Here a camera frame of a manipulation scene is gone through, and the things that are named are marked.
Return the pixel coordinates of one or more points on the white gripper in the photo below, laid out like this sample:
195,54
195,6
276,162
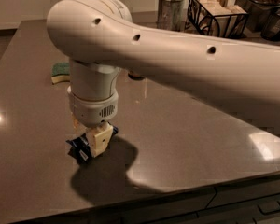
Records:
91,109

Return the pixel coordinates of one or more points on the blue rxbar wrapper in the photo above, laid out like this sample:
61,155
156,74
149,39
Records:
81,147

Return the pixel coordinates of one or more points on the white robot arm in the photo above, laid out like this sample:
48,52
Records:
99,38

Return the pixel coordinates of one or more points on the gold soda can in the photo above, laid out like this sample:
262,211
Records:
134,76

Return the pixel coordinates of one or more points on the green yellow sponge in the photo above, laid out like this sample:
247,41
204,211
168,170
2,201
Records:
60,73

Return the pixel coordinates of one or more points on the metal cup with white items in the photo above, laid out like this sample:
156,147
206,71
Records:
170,14

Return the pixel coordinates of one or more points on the snack jar on stand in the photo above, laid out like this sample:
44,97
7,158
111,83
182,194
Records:
258,12

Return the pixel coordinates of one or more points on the dark jar at right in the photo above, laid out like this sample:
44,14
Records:
271,29

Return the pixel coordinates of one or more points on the black wire napkin holder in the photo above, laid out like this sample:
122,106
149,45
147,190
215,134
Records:
215,18

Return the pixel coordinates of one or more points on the cabinet drawer handle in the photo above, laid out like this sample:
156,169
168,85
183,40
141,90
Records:
269,208

